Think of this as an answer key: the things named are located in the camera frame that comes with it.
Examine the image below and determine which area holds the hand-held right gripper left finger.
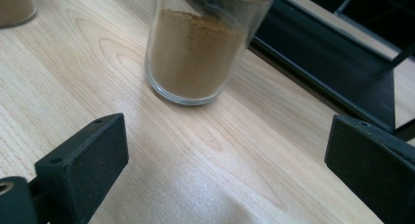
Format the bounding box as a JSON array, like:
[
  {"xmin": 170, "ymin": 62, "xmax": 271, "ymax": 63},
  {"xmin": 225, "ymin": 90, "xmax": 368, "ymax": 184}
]
[{"xmin": 28, "ymin": 112, "xmax": 130, "ymax": 224}]

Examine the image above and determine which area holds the black metal two-tier rack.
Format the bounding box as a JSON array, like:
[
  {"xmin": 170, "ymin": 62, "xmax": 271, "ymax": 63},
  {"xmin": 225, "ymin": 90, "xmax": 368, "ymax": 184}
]
[{"xmin": 249, "ymin": 0, "xmax": 415, "ymax": 142}]

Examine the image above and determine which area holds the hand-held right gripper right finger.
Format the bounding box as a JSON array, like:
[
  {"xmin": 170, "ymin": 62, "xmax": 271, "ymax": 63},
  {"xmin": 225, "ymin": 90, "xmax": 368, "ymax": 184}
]
[{"xmin": 324, "ymin": 113, "xmax": 415, "ymax": 224}]

